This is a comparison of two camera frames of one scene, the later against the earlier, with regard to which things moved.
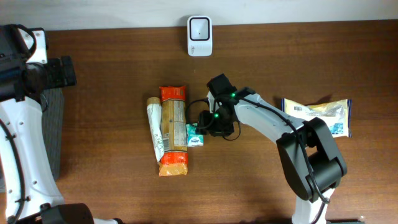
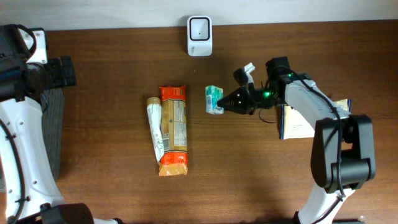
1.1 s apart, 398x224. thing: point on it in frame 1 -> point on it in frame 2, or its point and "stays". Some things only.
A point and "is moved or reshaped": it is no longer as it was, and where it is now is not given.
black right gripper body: [221, 127] -> [261, 98]
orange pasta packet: [174, 119] stays
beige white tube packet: [155, 116] stays
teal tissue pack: [193, 139] is moved or reshaped
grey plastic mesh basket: [53, 127] stays
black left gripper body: [56, 73] stays
